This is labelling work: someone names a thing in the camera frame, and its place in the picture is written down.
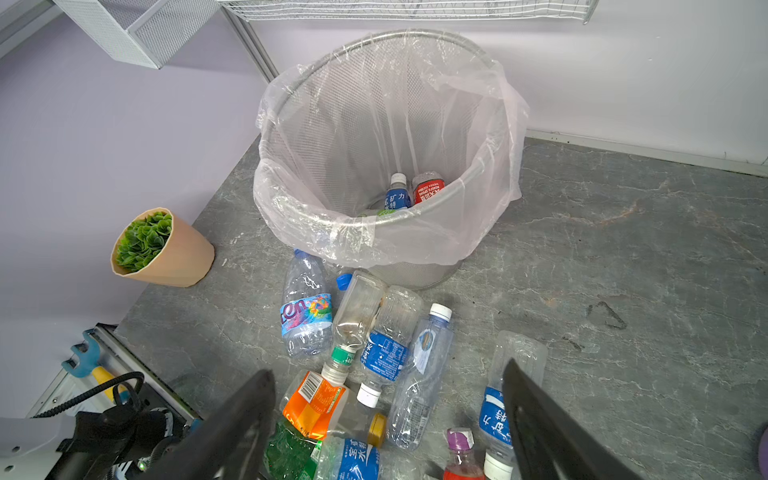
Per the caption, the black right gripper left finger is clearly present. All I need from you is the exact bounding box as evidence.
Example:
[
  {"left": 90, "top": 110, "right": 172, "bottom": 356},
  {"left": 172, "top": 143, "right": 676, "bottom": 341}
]
[{"left": 144, "top": 369, "right": 276, "bottom": 479}]

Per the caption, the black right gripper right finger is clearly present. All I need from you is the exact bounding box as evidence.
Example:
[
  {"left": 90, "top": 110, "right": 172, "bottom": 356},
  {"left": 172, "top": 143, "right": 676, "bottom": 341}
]
[{"left": 506, "top": 363, "right": 639, "bottom": 480}]

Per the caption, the crushed green plastic bottle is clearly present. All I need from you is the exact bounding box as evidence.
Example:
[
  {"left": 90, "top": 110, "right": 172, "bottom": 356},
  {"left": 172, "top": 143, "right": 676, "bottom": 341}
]
[{"left": 263, "top": 419, "right": 323, "bottom": 480}]

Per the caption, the clear bottle red cap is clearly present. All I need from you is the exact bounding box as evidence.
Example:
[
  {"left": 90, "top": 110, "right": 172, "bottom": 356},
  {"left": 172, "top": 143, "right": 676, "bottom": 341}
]
[{"left": 412, "top": 171, "right": 445, "bottom": 205}]

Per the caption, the blue label bottle white cap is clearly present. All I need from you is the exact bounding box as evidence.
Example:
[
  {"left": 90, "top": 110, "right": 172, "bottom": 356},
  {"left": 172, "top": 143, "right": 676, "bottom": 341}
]
[{"left": 384, "top": 173, "right": 412, "bottom": 210}]

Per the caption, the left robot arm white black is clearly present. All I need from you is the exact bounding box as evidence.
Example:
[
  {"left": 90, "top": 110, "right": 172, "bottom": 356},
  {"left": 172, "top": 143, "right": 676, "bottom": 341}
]
[{"left": 1, "top": 372, "right": 201, "bottom": 479}]

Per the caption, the clear plastic bin liner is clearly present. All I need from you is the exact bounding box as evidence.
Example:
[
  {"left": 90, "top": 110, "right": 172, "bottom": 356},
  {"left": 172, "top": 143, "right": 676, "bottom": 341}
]
[{"left": 252, "top": 29, "right": 531, "bottom": 269}]

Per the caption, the red drink bottle purple cap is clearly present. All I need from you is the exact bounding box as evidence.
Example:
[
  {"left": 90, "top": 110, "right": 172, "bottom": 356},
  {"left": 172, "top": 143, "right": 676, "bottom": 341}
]
[{"left": 443, "top": 427, "right": 485, "bottom": 480}]

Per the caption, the orange label bottle yellow cap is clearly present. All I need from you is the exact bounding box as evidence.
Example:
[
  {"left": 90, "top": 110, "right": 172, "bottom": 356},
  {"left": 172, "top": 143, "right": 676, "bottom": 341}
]
[{"left": 278, "top": 371, "right": 387, "bottom": 447}]

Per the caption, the blue label bottle lying right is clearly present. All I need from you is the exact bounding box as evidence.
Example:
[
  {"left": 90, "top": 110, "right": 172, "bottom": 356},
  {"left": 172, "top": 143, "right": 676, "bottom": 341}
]
[{"left": 478, "top": 331, "right": 549, "bottom": 480}]

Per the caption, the blue label bottle lying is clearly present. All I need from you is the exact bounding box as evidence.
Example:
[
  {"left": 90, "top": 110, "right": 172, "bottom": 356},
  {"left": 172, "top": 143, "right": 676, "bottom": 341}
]
[
  {"left": 478, "top": 331, "right": 549, "bottom": 480},
  {"left": 314, "top": 437, "right": 423, "bottom": 480}
]

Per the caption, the blue label bottle lying front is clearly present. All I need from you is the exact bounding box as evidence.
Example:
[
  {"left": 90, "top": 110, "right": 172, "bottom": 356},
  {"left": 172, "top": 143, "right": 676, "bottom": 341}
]
[{"left": 314, "top": 437, "right": 423, "bottom": 480}]

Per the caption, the slim clear bottle white cap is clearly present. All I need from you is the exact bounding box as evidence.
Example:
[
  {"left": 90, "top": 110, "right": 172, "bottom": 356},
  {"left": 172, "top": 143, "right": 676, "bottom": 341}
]
[{"left": 387, "top": 303, "right": 454, "bottom": 450}]

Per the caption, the clear bottle colourful label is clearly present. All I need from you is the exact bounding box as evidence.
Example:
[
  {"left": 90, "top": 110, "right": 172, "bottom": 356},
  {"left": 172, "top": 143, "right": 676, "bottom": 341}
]
[{"left": 280, "top": 249, "right": 333, "bottom": 357}]

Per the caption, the clear bottle blue label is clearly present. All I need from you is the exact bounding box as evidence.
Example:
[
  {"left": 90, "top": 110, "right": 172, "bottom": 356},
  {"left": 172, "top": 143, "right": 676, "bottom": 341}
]
[{"left": 357, "top": 285, "right": 424, "bottom": 408}]

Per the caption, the small bottle dark blue cap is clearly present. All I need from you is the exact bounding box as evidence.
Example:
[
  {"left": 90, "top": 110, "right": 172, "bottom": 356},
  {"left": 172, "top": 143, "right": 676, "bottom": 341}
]
[{"left": 336, "top": 273, "right": 353, "bottom": 292}]

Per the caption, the green plant in beige pot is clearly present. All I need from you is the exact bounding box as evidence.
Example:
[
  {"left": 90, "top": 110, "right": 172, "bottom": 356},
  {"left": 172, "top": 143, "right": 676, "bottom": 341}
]
[{"left": 110, "top": 207, "right": 215, "bottom": 287}]

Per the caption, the clear bottle green neck ring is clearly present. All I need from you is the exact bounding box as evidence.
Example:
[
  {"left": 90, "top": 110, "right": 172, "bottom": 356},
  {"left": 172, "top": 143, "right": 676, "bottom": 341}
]
[{"left": 320, "top": 269, "right": 388, "bottom": 386}]

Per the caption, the white mesh wall basket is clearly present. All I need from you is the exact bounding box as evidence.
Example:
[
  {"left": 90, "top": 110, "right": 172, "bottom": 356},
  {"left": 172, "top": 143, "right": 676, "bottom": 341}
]
[{"left": 55, "top": 0, "right": 219, "bottom": 70}]

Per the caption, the white wire wall shelf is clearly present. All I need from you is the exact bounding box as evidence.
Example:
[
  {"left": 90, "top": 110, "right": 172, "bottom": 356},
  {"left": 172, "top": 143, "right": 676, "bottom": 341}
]
[{"left": 220, "top": 0, "right": 599, "bottom": 24}]

